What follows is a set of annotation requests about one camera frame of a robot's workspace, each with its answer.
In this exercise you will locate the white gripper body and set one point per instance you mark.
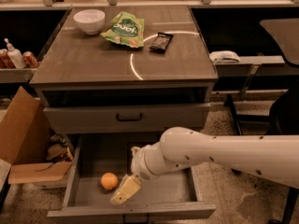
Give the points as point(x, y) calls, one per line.
point(140, 164)

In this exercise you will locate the orange fruit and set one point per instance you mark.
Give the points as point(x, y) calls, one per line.
point(109, 181)

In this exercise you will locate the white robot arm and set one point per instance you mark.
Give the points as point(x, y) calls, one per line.
point(272, 157)

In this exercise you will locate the open middle drawer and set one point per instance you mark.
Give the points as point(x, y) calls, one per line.
point(168, 198)

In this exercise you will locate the closed top drawer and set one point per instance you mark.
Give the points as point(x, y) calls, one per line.
point(126, 119)

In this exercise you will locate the grey drawer cabinet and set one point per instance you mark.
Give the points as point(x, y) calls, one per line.
point(81, 70)

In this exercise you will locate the brown cardboard box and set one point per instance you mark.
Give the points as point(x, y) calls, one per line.
point(24, 141)

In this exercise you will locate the black snack bar wrapper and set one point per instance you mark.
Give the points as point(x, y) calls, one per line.
point(161, 42)

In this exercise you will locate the green snack bag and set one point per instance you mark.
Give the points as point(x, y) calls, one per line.
point(126, 29)

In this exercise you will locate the white ceramic bowl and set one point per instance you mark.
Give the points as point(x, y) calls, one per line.
point(90, 21)

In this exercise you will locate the red soda can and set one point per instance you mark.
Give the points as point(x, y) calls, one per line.
point(5, 61)
point(30, 59)

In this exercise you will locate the black office chair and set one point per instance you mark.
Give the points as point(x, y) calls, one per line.
point(283, 116)

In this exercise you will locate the grey side shelf left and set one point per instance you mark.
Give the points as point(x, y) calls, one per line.
point(16, 75)

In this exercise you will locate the white pump bottle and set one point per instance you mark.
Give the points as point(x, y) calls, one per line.
point(15, 55)

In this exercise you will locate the red soda can left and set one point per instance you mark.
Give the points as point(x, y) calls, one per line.
point(5, 61)

